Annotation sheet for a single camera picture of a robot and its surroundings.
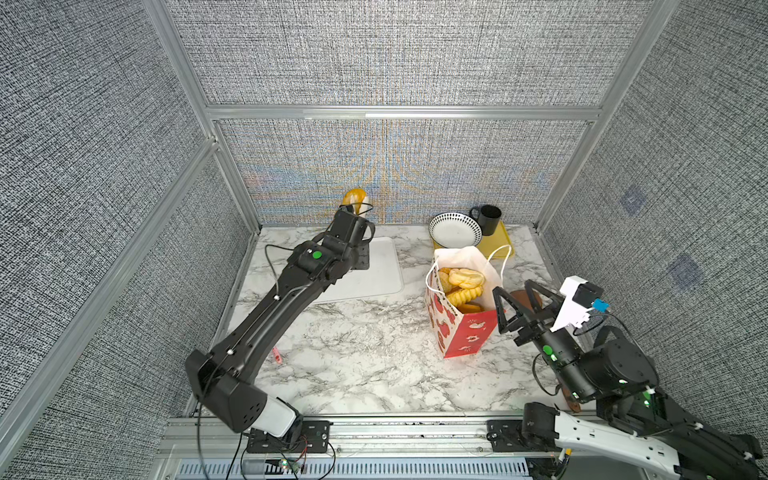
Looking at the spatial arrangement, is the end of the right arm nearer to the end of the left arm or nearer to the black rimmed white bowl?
the end of the left arm

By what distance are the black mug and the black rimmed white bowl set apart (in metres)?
0.02

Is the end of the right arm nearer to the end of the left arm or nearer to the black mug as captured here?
the end of the left arm

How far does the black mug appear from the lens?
1.15 meters

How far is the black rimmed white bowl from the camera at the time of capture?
1.15 metres
